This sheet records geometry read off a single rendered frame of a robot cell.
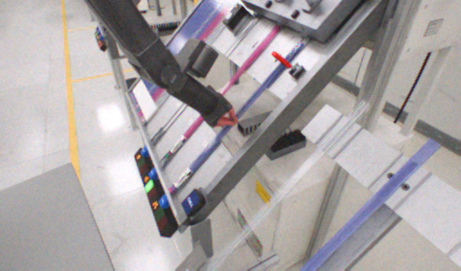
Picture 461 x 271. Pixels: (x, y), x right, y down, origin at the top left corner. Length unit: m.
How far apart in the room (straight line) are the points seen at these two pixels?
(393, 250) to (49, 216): 1.48
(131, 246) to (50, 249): 0.68
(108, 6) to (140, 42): 0.07
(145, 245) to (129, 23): 1.24
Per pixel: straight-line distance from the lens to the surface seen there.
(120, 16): 0.45
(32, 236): 0.98
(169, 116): 0.90
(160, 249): 1.51
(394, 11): 0.71
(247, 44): 0.82
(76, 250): 0.89
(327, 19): 0.64
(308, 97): 0.64
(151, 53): 0.47
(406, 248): 1.71
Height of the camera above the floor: 1.30
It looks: 36 degrees down
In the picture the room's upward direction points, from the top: straight up
